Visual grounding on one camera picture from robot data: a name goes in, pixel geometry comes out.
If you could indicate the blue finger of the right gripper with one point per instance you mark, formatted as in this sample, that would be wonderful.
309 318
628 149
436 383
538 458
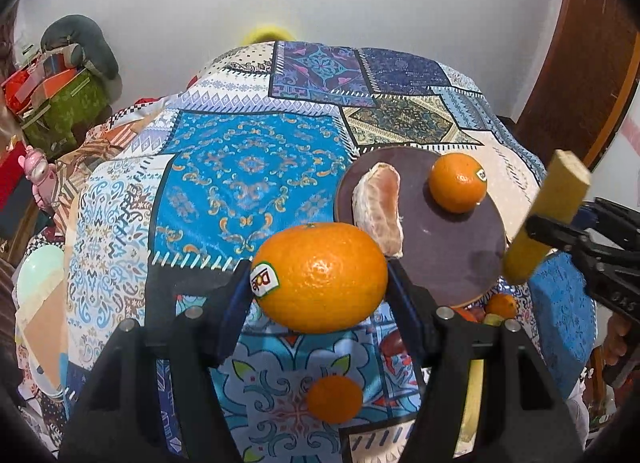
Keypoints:
586 217

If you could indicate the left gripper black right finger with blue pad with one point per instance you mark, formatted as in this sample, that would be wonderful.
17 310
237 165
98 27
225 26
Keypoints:
523 417

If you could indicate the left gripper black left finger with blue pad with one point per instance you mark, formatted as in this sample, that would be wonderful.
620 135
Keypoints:
193 320

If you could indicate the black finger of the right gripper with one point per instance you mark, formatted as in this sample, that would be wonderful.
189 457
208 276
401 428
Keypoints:
566 237

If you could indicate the yellow corn piece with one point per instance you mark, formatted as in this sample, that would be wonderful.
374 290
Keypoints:
559 198

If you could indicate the large orange with sticker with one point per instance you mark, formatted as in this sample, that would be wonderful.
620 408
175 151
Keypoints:
319 278

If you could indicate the long yellow green corn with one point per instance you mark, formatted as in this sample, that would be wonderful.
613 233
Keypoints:
493 319

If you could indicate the red tomato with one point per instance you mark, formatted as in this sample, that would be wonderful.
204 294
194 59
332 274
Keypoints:
466 315

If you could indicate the small orange behind corn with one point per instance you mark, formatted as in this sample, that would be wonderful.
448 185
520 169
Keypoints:
502 305

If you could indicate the brown wooden door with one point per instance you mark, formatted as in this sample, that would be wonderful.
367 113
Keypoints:
586 82

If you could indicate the dark red grape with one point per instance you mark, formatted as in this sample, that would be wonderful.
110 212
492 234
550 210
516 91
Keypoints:
392 345

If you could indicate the patchwork patterned bedspread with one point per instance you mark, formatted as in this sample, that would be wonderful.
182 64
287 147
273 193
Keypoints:
258 141

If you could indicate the dark purple round plate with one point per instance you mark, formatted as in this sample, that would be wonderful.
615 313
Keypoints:
456 257

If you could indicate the orange on plate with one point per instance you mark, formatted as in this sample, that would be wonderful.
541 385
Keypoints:
457 183

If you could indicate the small mandarin orange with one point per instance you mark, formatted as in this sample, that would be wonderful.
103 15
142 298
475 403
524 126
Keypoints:
334 399

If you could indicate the pink toy figure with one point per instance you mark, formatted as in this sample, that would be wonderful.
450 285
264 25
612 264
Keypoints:
42 174

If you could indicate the peeled pomelo segment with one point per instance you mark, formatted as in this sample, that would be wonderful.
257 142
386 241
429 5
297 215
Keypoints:
375 208

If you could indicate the green patterned box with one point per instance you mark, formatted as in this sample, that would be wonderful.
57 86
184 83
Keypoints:
61 122

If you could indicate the red orange boxes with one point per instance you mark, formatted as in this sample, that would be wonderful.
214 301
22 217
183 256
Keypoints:
38 82

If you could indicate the yellow plush toy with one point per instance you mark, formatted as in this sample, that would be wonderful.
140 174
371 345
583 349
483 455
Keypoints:
267 33

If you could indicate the dark green plush toy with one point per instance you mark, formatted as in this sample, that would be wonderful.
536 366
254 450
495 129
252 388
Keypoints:
87 40

